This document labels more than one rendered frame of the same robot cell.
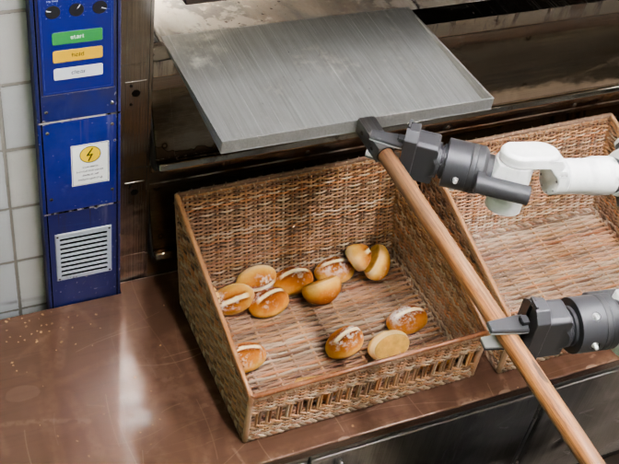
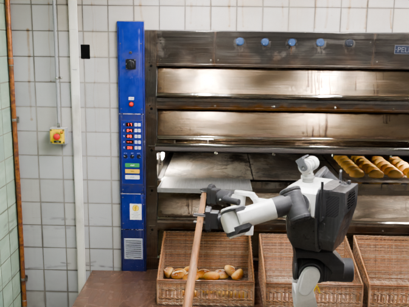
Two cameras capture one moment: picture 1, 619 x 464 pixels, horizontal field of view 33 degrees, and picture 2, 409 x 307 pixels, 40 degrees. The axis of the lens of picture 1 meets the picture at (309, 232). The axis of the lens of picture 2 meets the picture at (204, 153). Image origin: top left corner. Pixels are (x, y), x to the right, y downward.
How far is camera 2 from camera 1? 2.07 m
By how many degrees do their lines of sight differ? 42
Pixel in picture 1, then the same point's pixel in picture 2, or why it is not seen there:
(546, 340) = (210, 220)
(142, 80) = (153, 186)
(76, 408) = (111, 289)
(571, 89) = not seen: hidden behind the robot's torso
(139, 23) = (152, 166)
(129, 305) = (146, 273)
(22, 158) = (117, 208)
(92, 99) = (136, 187)
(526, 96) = not seen: hidden behind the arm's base
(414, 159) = (210, 195)
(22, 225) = (115, 234)
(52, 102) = (124, 186)
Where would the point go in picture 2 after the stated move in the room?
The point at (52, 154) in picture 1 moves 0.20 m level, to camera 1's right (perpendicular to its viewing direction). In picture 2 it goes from (124, 205) to (149, 211)
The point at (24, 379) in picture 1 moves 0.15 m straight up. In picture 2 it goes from (101, 281) to (100, 258)
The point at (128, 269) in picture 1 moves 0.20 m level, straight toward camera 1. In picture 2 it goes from (150, 264) to (137, 276)
